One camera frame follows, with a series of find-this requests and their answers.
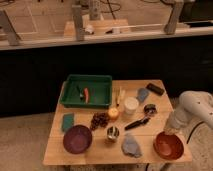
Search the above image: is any wooden table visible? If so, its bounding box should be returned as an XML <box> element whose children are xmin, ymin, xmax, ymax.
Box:
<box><xmin>42</xmin><ymin>79</ymin><xmax>193</xmax><ymax>167</ymax></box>

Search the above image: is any green plastic tray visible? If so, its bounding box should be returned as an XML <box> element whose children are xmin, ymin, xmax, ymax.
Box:
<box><xmin>59</xmin><ymin>74</ymin><xmax>112</xmax><ymax>108</ymax></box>

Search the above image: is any black handled utensil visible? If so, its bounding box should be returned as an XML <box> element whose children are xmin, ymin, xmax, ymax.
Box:
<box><xmin>124</xmin><ymin>118</ymin><xmax>150</xmax><ymax>130</ymax></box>

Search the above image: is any black cable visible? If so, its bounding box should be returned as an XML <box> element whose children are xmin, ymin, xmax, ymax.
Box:
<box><xmin>186</xmin><ymin>120</ymin><xmax>208</xmax><ymax>145</ymax></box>

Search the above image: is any striped metal cup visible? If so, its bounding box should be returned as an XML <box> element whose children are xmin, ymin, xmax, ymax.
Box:
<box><xmin>107</xmin><ymin>126</ymin><xmax>120</xmax><ymax>143</ymax></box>

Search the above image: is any dark grape bunch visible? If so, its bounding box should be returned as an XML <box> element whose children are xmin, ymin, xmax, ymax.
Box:
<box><xmin>90</xmin><ymin>113</ymin><xmax>109</xmax><ymax>131</ymax></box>

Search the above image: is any blue grey cloth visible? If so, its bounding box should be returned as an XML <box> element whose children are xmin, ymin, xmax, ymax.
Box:
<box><xmin>137</xmin><ymin>88</ymin><xmax>149</xmax><ymax>103</ymax></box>

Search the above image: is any grey post right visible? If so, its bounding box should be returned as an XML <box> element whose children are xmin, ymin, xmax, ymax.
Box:
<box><xmin>164</xmin><ymin>0</ymin><xmax>184</xmax><ymax>35</ymax></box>

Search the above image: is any grey post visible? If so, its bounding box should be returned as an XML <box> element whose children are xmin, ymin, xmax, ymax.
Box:
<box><xmin>72</xmin><ymin>5</ymin><xmax>84</xmax><ymax>41</ymax></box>
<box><xmin>0</xmin><ymin>10</ymin><xmax>20</xmax><ymax>46</ymax></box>
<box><xmin>164</xmin><ymin>0</ymin><xmax>184</xmax><ymax>35</ymax></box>

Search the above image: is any purple bowl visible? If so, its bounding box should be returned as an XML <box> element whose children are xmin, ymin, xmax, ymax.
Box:
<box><xmin>63</xmin><ymin>125</ymin><xmax>93</xmax><ymax>154</ymax></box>

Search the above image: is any orange fruit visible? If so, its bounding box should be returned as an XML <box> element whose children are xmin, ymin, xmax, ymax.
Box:
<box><xmin>108</xmin><ymin>108</ymin><xmax>119</xmax><ymax>120</ymax></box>

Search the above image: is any red orange bowl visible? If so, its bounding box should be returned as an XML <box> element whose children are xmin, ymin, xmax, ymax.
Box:
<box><xmin>153</xmin><ymin>132</ymin><xmax>184</xmax><ymax>160</ymax></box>

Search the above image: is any grey post left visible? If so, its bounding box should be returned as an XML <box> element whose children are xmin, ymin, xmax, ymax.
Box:
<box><xmin>0</xmin><ymin>10</ymin><xmax>20</xmax><ymax>46</ymax></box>

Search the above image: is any white round container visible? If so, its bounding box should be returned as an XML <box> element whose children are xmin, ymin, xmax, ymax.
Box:
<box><xmin>124</xmin><ymin>97</ymin><xmax>139</xmax><ymax>115</ymax></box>

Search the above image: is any grey post middle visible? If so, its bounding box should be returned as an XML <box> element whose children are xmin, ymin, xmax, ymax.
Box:
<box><xmin>72</xmin><ymin>5</ymin><xmax>84</xmax><ymax>41</ymax></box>

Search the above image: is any green sponge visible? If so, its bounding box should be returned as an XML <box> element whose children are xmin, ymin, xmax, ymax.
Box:
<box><xmin>61</xmin><ymin>113</ymin><xmax>74</xmax><ymax>132</ymax></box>

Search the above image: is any orange carrot toy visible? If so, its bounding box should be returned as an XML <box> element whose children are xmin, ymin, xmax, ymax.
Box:
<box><xmin>84</xmin><ymin>88</ymin><xmax>89</xmax><ymax>103</ymax></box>

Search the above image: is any dark small tool in tray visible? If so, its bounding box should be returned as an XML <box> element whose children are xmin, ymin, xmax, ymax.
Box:
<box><xmin>77</xmin><ymin>86</ymin><xmax>84</xmax><ymax>100</ymax></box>

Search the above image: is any black rectangular block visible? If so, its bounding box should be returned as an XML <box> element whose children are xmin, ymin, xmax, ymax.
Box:
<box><xmin>146</xmin><ymin>83</ymin><xmax>164</xmax><ymax>96</ymax></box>

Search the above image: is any grey crumpled cloth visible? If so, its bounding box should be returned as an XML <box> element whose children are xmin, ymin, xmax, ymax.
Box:
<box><xmin>121</xmin><ymin>133</ymin><xmax>142</xmax><ymax>158</ymax></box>

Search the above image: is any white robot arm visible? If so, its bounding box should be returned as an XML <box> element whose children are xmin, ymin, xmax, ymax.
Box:
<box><xmin>164</xmin><ymin>91</ymin><xmax>213</xmax><ymax>135</ymax></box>

